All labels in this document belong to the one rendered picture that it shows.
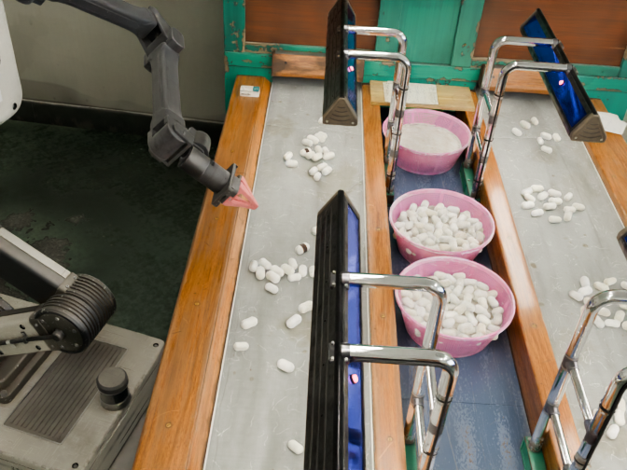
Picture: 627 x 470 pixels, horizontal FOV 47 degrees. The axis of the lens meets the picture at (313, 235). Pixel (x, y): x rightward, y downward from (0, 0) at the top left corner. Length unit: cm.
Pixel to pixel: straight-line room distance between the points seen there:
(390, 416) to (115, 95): 253
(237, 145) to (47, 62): 174
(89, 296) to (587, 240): 122
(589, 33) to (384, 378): 147
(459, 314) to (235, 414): 56
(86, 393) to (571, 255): 122
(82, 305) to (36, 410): 34
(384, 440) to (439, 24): 145
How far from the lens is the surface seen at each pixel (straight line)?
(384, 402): 141
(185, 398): 140
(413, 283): 112
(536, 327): 163
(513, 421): 156
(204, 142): 166
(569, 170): 223
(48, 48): 361
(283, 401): 143
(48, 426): 178
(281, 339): 153
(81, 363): 189
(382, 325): 154
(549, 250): 189
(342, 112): 163
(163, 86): 172
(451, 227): 188
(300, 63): 239
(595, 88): 261
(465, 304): 167
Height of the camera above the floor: 186
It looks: 39 degrees down
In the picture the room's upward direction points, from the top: 4 degrees clockwise
